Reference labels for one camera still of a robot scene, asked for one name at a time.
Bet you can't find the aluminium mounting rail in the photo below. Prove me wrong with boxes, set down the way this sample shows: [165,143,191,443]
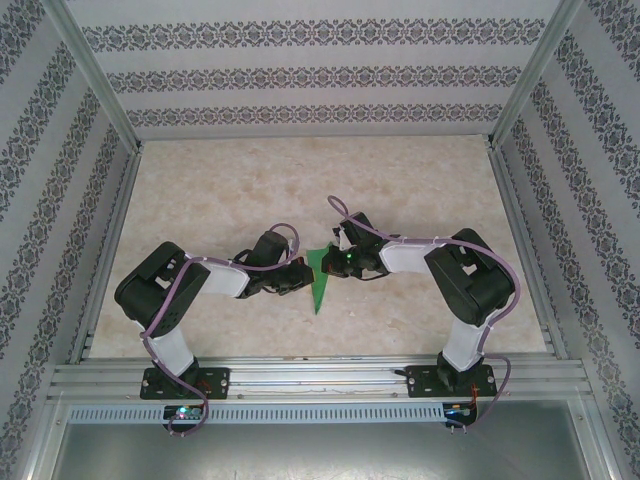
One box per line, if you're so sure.
[47,354,586,401]

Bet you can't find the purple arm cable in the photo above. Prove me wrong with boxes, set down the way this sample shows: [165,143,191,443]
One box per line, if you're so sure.
[140,223,300,440]
[325,194,522,431]

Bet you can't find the slotted grey cable duct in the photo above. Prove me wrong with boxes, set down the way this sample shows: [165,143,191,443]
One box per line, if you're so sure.
[67,403,446,425]

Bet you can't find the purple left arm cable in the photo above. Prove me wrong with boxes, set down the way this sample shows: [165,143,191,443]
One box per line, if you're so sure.
[140,223,300,440]

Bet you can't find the aluminium table side rail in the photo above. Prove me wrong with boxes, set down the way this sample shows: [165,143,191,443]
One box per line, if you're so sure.
[487,139,570,360]
[68,142,146,365]

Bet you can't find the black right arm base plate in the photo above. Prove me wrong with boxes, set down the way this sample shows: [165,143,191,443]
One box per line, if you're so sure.
[405,364,497,400]

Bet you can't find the aluminium frame post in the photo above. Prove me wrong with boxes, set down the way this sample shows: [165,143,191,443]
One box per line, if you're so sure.
[485,0,587,151]
[43,0,146,154]

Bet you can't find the green square paper sheet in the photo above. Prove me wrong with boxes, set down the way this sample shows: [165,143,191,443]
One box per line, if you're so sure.
[305,241,337,316]

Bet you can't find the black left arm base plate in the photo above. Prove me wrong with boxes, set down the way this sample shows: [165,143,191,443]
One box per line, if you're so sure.
[141,367,232,401]

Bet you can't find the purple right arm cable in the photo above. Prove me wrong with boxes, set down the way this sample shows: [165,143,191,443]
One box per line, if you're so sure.
[325,194,522,431]

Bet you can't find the aluminium frame bar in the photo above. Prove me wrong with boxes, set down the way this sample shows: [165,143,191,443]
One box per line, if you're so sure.
[12,392,69,480]
[572,397,626,480]

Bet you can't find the small circuit board with LEDs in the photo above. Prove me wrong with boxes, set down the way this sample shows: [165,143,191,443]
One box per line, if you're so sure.
[163,403,204,426]
[443,402,479,426]

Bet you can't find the grey metal sheet panel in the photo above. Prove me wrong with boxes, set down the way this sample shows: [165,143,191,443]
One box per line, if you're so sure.
[49,424,609,480]

